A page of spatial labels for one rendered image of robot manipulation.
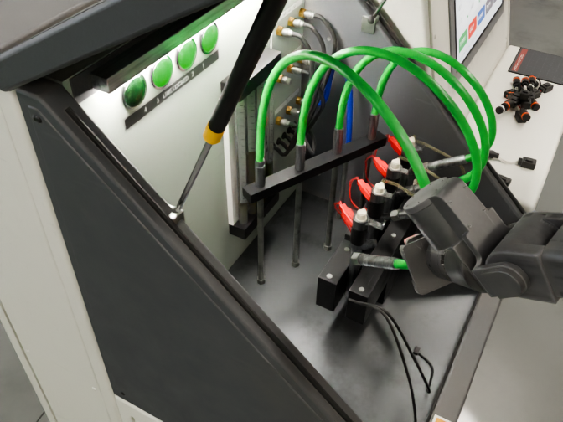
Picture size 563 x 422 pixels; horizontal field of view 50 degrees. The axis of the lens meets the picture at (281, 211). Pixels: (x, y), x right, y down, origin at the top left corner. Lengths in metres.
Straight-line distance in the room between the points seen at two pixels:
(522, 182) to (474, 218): 0.78
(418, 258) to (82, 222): 0.43
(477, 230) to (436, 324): 0.65
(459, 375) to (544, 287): 0.48
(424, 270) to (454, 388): 0.34
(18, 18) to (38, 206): 0.25
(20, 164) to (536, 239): 0.63
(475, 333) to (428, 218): 0.51
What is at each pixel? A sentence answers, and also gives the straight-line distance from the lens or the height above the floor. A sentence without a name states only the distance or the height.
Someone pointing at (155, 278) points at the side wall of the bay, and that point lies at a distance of 0.81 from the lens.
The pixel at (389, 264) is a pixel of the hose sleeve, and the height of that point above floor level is 1.17.
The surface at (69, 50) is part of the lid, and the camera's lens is 0.62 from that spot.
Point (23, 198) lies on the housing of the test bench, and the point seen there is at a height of 1.26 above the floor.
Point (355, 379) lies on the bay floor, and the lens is 1.17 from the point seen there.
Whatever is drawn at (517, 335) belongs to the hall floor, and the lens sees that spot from 2.41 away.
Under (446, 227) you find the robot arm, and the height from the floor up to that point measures 1.38.
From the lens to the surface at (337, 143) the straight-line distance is 1.17.
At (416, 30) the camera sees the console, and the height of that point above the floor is 1.29.
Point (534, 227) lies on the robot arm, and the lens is 0.63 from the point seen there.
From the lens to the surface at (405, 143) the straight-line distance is 0.77.
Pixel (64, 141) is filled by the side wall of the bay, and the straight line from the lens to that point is 0.75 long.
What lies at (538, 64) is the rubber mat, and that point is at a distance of 1.89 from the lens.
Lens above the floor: 1.82
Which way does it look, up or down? 43 degrees down
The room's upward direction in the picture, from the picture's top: 1 degrees clockwise
